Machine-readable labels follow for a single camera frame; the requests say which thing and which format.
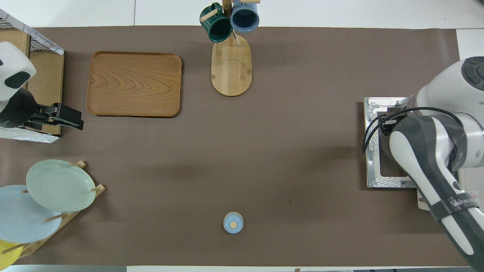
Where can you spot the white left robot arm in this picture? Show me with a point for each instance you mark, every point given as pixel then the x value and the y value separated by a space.
pixel 15 60

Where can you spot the wooden serving tray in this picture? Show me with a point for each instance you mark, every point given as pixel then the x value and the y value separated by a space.
pixel 134 83

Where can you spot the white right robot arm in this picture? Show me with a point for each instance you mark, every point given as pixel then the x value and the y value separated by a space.
pixel 423 166

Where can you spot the dark green mug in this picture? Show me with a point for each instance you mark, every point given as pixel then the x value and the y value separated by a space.
pixel 217 26

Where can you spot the brown table mat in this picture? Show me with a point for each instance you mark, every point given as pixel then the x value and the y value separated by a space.
pixel 264 151

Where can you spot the yellow plate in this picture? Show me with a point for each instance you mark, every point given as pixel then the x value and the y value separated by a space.
pixel 7 257

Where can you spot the wooden mug tree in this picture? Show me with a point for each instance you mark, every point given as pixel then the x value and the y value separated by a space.
pixel 231 71

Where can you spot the pale green plate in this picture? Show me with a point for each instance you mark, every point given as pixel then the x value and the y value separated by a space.
pixel 60 185

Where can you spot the large light blue plate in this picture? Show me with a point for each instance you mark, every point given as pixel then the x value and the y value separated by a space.
pixel 22 219

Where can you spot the blue mug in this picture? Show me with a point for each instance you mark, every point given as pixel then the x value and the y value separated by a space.
pixel 244 17

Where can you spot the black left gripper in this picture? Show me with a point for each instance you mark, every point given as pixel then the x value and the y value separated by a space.
pixel 19 109

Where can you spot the small blue dome bell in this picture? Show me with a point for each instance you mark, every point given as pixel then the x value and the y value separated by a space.
pixel 233 223

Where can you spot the grey patterned cloth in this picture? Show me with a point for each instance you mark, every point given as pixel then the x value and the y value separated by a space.
pixel 30 136

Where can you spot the wooden plate rack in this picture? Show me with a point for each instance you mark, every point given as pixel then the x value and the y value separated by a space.
pixel 81 206

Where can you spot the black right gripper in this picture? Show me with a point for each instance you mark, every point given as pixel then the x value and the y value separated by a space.
pixel 387 127

